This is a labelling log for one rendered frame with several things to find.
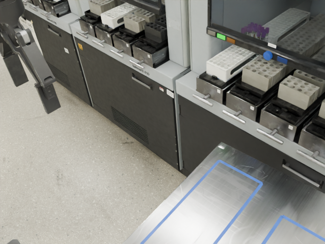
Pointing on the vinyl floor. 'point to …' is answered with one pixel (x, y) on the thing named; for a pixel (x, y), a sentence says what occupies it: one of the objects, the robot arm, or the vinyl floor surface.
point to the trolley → (236, 206)
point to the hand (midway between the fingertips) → (35, 91)
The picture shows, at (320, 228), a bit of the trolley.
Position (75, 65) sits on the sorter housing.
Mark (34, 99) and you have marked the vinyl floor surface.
